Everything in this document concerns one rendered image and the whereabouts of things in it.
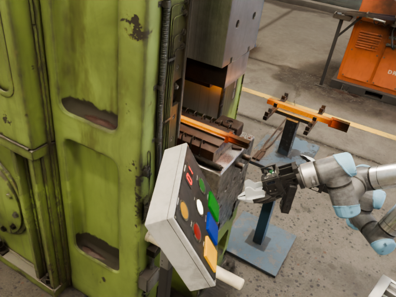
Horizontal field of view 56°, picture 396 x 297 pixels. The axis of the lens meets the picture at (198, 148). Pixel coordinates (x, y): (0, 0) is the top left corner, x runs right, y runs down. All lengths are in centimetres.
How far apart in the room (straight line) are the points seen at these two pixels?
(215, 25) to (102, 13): 36
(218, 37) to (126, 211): 76
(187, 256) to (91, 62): 75
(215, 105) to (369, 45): 335
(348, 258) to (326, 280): 28
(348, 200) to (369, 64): 395
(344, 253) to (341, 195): 159
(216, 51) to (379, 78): 392
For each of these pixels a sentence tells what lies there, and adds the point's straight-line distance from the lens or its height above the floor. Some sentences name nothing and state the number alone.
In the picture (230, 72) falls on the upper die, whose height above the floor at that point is 132.
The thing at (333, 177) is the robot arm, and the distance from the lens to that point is 117.
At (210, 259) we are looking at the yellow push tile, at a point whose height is 102.
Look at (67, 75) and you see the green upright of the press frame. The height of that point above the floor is 125.
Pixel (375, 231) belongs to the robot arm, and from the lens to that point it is 154.
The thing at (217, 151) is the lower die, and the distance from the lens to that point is 159.
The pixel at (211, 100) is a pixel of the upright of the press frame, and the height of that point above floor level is 102.
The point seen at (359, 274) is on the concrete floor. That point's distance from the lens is 268.
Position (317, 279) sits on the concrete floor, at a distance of 253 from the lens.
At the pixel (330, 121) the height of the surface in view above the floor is 101.
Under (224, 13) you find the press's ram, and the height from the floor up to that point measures 155.
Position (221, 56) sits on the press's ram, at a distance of 132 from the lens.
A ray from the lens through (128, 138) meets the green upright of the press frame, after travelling 133.
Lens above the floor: 186
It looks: 34 degrees down
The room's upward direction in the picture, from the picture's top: 8 degrees clockwise
